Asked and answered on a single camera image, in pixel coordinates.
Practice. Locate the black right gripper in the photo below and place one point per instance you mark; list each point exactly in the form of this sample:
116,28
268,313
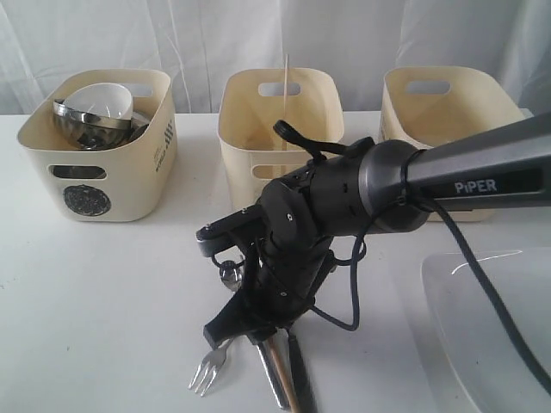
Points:
278,287

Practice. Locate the steel table knife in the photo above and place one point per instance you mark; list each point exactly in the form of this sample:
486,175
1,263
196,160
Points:
272,376

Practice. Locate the small steel spoon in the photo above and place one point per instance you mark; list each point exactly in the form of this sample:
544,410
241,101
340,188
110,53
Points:
231,275

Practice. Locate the wooden chopstick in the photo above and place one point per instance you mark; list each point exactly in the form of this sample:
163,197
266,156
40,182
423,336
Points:
283,376
285,95

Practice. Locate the stainless steel bowl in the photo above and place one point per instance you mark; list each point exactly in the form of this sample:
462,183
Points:
87,131

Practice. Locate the white plastic bowl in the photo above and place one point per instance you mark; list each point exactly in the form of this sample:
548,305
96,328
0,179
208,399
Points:
111,100

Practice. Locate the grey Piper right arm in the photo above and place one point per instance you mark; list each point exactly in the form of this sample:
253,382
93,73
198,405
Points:
369,188

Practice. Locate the steel fork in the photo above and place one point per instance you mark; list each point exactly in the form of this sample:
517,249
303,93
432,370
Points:
209,368

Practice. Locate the cream bin with triangle mark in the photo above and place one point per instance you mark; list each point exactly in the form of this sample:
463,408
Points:
252,103

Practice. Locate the large white plate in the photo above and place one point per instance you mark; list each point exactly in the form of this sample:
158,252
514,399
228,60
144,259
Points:
478,349

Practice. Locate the cream bin with circle mark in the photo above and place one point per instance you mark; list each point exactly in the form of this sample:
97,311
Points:
136,171

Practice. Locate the cream bin with square mark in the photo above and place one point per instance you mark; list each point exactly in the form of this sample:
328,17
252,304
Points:
428,106

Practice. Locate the white curtain backdrop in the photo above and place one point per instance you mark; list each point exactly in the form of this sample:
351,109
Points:
200,44

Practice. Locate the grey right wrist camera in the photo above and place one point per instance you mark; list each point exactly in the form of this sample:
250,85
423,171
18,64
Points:
239,229

